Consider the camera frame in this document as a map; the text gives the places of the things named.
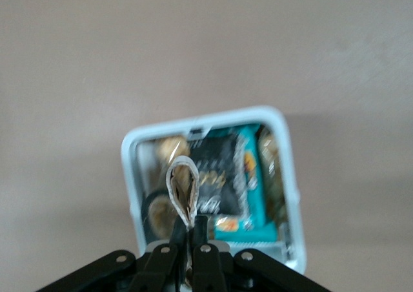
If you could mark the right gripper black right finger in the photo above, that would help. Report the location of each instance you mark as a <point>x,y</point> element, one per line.
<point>206,266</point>

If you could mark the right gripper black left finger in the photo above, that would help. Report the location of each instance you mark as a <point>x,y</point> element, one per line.
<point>161,266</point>

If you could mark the black tape roll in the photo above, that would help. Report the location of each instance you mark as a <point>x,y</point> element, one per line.
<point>145,208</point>

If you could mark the black snack wrapper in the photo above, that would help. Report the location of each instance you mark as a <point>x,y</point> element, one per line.
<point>219,162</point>

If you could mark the white square trash bin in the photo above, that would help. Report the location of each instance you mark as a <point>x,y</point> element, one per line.
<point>206,119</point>

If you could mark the teal snack packet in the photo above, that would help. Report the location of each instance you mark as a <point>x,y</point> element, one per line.
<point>255,201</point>

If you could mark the brown snack packet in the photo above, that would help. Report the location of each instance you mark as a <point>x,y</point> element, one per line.
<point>167,148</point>
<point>274,175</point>

